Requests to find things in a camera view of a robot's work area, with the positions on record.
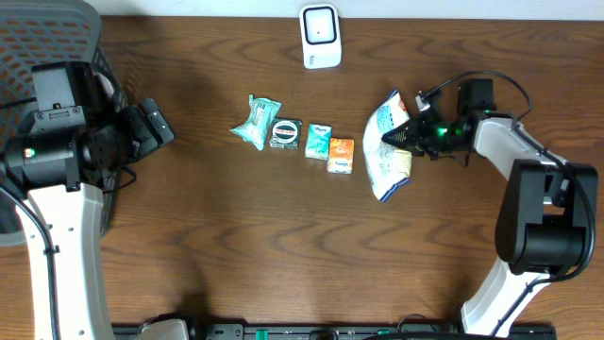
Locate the large white snack bag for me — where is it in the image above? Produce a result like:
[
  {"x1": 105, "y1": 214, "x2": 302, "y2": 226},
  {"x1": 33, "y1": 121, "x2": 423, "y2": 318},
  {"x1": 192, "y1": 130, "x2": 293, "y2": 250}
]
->
[{"x1": 362, "y1": 90, "x2": 412, "y2": 202}]

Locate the orange small snack packet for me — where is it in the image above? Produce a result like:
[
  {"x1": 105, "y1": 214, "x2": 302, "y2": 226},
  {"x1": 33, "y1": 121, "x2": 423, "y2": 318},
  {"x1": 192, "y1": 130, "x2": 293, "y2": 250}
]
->
[{"x1": 327, "y1": 138, "x2": 354, "y2": 175}]

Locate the small teal tissue pack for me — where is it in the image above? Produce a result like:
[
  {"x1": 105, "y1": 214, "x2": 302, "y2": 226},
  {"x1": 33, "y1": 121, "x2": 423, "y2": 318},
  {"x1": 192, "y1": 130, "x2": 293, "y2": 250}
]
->
[{"x1": 305, "y1": 124, "x2": 332, "y2": 161}]

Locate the teal snack packet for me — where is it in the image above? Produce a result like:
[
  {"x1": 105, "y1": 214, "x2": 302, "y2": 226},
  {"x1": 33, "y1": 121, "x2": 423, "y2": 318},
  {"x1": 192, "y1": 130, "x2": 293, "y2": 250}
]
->
[{"x1": 230, "y1": 94, "x2": 282, "y2": 151}]

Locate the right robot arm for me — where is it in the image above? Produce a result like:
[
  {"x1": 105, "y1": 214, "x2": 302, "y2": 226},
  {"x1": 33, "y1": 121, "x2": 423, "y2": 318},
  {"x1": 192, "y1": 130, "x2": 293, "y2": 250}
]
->
[{"x1": 381, "y1": 71, "x2": 598, "y2": 339}]

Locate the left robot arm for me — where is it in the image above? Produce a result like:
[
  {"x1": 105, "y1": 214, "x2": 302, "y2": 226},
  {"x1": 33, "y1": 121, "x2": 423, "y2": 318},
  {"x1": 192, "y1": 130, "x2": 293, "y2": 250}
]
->
[{"x1": 1, "y1": 61, "x2": 176, "y2": 339}]

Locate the white barcode scanner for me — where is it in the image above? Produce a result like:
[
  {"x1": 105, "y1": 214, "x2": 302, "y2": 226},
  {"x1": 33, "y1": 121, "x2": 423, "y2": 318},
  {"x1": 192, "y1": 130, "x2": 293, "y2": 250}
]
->
[{"x1": 299, "y1": 4, "x2": 343, "y2": 69}]

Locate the grey plastic mesh basket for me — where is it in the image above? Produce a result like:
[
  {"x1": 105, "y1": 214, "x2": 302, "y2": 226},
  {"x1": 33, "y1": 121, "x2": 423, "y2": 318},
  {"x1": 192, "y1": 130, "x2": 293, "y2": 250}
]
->
[{"x1": 0, "y1": 0, "x2": 128, "y2": 247}]

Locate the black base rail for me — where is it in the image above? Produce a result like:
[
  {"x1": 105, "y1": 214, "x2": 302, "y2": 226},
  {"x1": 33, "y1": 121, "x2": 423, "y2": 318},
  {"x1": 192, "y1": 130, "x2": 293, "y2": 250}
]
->
[{"x1": 112, "y1": 322, "x2": 558, "y2": 340}]

